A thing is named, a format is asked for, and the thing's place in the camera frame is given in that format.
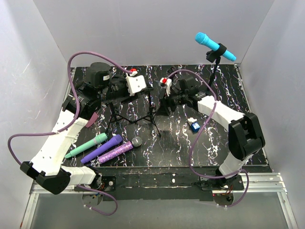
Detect pink box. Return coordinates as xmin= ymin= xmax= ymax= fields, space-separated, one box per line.
xmin=85 ymin=112 xmax=98 ymax=128

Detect blue white small box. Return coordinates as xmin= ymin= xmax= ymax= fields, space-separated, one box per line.
xmin=187 ymin=117 xmax=201 ymax=133

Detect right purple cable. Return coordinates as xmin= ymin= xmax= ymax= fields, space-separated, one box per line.
xmin=166 ymin=69 xmax=250 ymax=208

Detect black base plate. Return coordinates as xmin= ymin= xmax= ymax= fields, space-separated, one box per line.
xmin=73 ymin=166 xmax=246 ymax=202

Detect mint green microphone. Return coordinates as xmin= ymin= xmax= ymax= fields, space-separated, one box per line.
xmin=64 ymin=133 xmax=108 ymax=159

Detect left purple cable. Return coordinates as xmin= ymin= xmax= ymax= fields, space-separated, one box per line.
xmin=7 ymin=51 xmax=138 ymax=216

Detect cyan microphone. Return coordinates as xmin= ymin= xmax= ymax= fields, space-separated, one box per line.
xmin=195 ymin=32 xmax=236 ymax=62

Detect black tripod mic stand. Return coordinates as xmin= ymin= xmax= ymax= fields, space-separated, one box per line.
xmin=105 ymin=102 xmax=134 ymax=134

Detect glitter purple microphone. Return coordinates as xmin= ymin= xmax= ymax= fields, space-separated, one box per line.
xmin=97 ymin=136 xmax=142 ymax=164

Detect round base mic stand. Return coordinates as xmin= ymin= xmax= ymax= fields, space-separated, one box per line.
xmin=167 ymin=66 xmax=176 ymax=76

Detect purple cable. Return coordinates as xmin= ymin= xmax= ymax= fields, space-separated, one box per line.
xmin=166 ymin=69 xmax=250 ymax=208
xmin=7 ymin=51 xmax=138 ymax=216

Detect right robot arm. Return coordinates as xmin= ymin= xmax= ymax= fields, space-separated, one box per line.
xmin=157 ymin=76 xmax=265 ymax=190

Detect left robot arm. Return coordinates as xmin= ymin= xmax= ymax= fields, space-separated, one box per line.
xmin=20 ymin=62 xmax=152 ymax=195

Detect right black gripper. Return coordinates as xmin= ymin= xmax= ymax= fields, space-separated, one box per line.
xmin=155 ymin=87 xmax=188 ymax=116

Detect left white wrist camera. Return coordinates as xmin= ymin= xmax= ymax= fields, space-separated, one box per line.
xmin=126 ymin=75 xmax=147 ymax=96

